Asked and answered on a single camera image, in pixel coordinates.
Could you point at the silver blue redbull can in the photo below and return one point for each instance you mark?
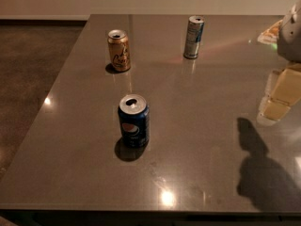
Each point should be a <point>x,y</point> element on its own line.
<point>193,36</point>

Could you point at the blue Pepsi can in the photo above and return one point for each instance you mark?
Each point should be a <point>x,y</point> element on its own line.
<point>134,121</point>

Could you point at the orange LaCroix can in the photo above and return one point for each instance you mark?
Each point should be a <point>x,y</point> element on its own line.
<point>118,45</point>

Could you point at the snack packet on table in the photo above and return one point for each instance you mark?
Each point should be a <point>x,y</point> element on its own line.
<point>269,36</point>

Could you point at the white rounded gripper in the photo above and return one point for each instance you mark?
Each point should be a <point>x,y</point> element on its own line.
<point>290,38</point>

